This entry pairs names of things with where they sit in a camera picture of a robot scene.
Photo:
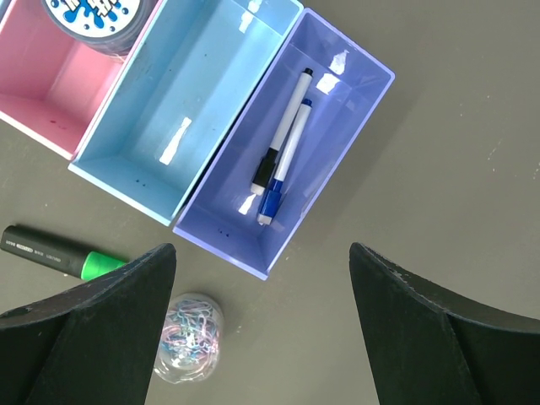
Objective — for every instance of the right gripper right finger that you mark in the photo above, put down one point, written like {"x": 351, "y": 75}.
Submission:
{"x": 429, "y": 345}

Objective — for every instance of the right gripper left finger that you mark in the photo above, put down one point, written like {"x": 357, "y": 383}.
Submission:
{"x": 95, "y": 343}

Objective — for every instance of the white blue marker pen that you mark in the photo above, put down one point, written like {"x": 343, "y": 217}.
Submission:
{"x": 272, "y": 195}

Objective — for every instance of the white black marker pen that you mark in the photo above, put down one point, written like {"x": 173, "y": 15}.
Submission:
{"x": 265, "y": 169}

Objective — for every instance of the pink drawer box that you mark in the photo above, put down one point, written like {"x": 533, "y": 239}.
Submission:
{"x": 52, "y": 86}

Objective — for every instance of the purple drawer box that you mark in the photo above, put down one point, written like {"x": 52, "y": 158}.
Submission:
{"x": 347, "y": 85}

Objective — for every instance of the blue drawer box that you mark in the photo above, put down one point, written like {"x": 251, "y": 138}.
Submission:
{"x": 186, "y": 81}

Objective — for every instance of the blue round lidded jar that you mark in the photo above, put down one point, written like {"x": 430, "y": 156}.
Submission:
{"x": 108, "y": 27}

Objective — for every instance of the green black highlighter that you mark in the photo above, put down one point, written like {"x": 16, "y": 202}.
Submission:
{"x": 63, "y": 255}

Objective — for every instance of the clear plastic pin jar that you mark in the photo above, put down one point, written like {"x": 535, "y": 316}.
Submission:
{"x": 189, "y": 345}

